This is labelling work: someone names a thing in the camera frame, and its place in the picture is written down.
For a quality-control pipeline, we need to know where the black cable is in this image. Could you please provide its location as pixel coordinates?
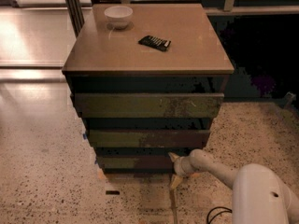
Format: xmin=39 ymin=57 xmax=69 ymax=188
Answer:
xmin=206 ymin=206 xmax=234 ymax=224

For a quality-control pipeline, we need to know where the drawer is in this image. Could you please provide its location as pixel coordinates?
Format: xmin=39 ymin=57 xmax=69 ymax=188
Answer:
xmin=97 ymin=156 xmax=172 ymax=170
xmin=88 ymin=130 xmax=210 ymax=148
xmin=73 ymin=93 xmax=224 ymax=119

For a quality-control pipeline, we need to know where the top drawer front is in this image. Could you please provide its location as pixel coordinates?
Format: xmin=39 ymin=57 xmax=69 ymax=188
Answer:
xmin=73 ymin=93 xmax=224 ymax=119

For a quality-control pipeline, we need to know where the white bowl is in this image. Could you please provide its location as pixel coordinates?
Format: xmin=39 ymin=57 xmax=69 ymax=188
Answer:
xmin=104 ymin=6 xmax=133 ymax=29

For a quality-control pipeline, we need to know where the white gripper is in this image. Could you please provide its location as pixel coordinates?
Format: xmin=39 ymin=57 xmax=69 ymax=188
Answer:
xmin=168 ymin=152 xmax=195 ymax=190

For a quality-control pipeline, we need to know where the black rectangular case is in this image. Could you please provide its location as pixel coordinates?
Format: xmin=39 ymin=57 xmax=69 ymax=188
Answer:
xmin=138 ymin=35 xmax=171 ymax=51

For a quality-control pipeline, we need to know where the middle drawer front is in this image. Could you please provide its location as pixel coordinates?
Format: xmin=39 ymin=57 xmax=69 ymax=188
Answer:
xmin=88 ymin=130 xmax=210 ymax=148

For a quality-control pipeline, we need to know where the brown drawer cabinet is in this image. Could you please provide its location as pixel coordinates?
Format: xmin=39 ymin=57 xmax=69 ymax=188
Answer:
xmin=63 ymin=4 xmax=234 ymax=174

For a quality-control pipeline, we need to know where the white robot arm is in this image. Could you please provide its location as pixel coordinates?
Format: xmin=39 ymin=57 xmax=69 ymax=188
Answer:
xmin=168 ymin=149 xmax=299 ymax=224

